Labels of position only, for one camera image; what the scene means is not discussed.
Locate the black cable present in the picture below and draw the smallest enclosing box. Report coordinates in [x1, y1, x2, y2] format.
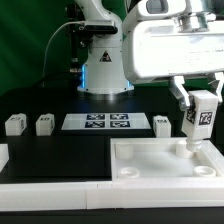
[31, 73, 83, 88]

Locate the white cable left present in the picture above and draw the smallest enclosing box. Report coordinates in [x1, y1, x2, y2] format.
[42, 20, 83, 88]

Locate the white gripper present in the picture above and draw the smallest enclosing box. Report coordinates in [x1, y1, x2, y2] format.
[122, 15, 224, 111]

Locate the white tag base sheet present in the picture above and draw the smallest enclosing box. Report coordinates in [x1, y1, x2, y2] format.
[62, 113, 151, 131]

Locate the white U-shaped obstacle fence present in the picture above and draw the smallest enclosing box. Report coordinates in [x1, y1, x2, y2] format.
[0, 139, 224, 212]

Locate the white square tabletop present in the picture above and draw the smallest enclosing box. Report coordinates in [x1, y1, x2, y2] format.
[110, 138, 224, 181]

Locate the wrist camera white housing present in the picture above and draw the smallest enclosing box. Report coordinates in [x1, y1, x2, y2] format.
[122, 0, 186, 34]

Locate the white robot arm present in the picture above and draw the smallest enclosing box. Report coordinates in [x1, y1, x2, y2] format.
[74, 0, 224, 110]

